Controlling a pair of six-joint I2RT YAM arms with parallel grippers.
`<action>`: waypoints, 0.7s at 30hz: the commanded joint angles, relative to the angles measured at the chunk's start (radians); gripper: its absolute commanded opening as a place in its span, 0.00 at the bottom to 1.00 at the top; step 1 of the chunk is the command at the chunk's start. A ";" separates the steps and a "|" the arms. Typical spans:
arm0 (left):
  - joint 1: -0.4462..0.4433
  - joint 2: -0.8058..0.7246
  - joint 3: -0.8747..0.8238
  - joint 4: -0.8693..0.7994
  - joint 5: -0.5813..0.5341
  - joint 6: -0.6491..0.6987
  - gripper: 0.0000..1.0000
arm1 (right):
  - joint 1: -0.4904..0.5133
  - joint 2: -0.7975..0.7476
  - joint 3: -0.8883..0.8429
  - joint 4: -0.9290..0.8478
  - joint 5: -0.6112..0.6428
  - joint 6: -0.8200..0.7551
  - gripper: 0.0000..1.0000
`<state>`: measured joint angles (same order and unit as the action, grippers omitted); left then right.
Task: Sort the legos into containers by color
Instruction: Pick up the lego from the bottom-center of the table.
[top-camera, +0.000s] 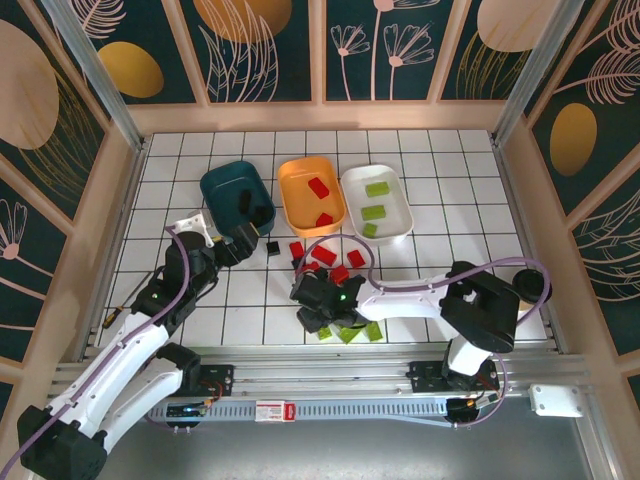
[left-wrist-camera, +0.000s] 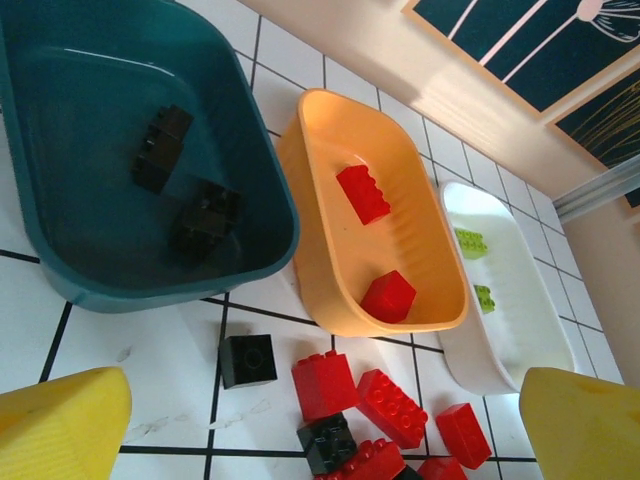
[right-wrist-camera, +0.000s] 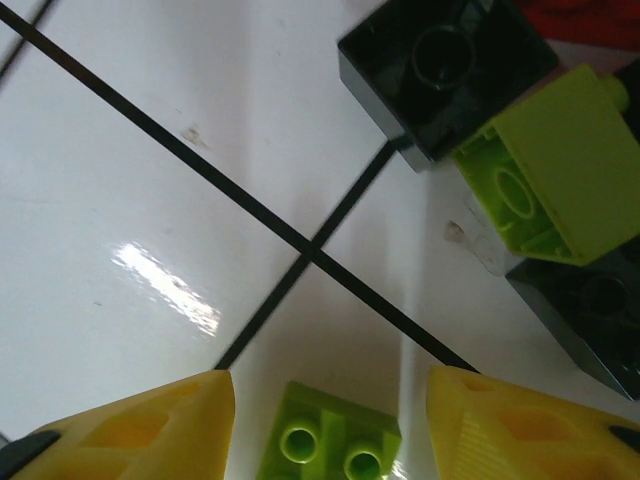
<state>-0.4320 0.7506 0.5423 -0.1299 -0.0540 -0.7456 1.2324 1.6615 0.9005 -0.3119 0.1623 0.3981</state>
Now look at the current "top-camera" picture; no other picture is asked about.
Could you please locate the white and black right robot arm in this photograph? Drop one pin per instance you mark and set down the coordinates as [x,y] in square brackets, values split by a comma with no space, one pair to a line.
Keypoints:
[400,302]

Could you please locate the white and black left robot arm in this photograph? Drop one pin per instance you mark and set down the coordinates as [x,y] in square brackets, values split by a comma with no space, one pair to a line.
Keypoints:
[115,352]

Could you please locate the long red lego brick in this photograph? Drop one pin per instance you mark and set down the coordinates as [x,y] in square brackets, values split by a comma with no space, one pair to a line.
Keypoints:
[325,256]

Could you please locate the teal plastic container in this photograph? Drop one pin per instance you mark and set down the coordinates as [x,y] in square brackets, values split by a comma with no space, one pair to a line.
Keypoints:
[220,187]

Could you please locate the orange plastic container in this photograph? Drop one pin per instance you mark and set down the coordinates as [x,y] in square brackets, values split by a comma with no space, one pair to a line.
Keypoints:
[300,210]

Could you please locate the square lime green lego brick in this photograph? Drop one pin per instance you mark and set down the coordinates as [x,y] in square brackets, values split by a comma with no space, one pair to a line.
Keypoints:
[370,230]

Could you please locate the yellow and black screwdriver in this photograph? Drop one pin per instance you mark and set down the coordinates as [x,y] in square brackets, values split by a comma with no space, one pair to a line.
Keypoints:
[111,318]

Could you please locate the white plastic container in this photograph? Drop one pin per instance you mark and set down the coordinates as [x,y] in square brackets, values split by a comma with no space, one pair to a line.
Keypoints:
[395,220]

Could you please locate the black controller board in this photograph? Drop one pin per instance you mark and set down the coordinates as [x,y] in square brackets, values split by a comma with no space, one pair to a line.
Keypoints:
[472,404]
[186,410]

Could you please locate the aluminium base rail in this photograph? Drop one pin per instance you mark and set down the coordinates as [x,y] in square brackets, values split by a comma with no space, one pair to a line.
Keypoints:
[325,372]

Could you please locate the aluminium table edge rail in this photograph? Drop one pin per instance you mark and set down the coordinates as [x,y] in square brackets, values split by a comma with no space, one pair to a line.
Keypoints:
[530,250]
[116,250]

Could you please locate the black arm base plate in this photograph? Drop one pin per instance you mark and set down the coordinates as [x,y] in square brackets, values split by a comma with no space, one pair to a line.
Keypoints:
[220,380]
[425,377]

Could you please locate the aluminium frame post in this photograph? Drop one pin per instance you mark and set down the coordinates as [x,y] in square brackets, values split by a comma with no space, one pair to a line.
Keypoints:
[97,75]
[536,75]

